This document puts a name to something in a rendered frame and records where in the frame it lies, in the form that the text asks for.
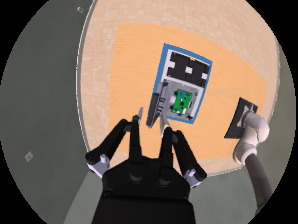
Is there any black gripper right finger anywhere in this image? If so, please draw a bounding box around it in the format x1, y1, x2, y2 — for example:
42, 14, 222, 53
158, 112, 207, 188

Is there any green circuit board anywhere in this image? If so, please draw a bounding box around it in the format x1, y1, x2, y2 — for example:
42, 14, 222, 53
172, 90, 192, 115

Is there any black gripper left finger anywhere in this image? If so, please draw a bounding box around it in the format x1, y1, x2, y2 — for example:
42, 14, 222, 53
85, 107, 145, 182

